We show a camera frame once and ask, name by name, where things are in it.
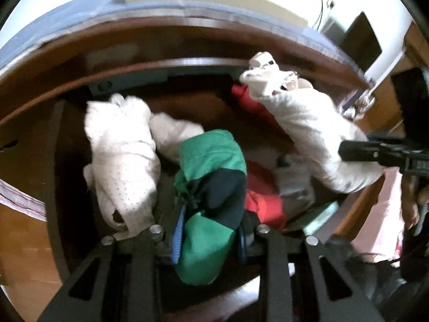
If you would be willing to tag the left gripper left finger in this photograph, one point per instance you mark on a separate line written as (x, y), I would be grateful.
(176, 226)

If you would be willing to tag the white grey sock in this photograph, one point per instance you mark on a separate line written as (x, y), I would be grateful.
(294, 182)

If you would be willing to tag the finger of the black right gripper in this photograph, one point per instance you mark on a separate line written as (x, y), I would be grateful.
(360, 151)

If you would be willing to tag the bright red underwear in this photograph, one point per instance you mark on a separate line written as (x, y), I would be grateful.
(262, 196)

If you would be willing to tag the black monitor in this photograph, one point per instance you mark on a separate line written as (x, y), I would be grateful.
(360, 43)

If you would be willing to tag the blue plaid tablecloth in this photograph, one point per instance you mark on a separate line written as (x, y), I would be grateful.
(80, 15)

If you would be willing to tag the wall socket with cables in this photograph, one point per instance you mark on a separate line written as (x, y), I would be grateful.
(326, 7)

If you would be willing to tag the green black underwear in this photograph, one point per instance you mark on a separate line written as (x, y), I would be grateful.
(211, 187)

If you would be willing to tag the person right hand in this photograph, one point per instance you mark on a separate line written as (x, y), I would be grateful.
(412, 196)

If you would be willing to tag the pink cloth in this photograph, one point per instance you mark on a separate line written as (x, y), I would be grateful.
(380, 238)

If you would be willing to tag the beige dotted underwear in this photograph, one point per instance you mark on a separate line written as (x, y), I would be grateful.
(127, 140)

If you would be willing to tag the white patterned underwear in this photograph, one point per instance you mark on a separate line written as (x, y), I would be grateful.
(313, 123)

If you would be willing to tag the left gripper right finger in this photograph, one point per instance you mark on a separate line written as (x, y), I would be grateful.
(242, 243)

